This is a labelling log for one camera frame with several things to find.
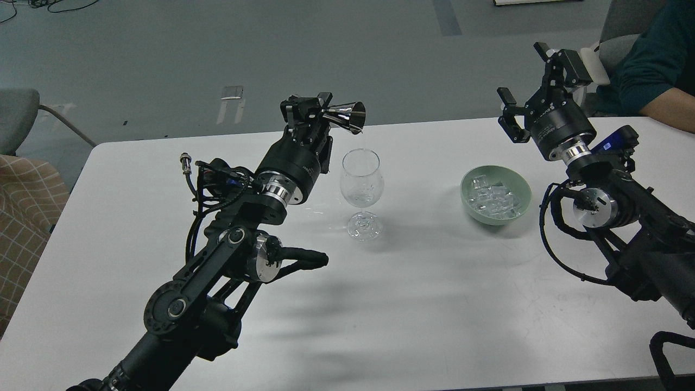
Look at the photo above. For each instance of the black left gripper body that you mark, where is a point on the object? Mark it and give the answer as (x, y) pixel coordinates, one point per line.
(300, 158)

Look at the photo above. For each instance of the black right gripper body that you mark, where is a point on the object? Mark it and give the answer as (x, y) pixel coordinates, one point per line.
(560, 130)

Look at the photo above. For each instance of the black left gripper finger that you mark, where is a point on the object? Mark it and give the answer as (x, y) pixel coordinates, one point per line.
(296, 110)
(324, 99)

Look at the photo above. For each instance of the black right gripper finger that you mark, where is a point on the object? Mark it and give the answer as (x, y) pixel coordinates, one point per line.
(508, 121)
(565, 73)

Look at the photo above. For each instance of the steel cocktail jigger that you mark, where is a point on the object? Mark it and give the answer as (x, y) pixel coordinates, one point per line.
(350, 116)

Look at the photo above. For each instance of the clear ice cube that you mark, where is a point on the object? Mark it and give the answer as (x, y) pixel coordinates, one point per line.
(480, 182)

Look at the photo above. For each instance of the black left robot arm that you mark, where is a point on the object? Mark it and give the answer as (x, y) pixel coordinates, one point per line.
(198, 314)

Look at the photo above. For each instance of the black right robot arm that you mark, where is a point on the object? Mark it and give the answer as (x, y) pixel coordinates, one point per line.
(648, 248)

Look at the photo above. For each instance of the clear wine glass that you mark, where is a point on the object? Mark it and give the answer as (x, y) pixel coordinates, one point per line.
(362, 185)

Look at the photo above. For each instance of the metal floor plate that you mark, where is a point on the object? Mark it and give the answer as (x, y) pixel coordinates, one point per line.
(232, 92)

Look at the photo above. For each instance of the green bowl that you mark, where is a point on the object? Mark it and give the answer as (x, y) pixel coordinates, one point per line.
(507, 200)

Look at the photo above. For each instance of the grey office chair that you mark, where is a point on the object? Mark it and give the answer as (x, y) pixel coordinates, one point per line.
(624, 22)

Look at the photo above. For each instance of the person in dark shirt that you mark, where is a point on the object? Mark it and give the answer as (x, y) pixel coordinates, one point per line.
(655, 78)

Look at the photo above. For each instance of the grey chair left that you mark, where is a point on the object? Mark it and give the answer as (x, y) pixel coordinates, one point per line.
(19, 110)

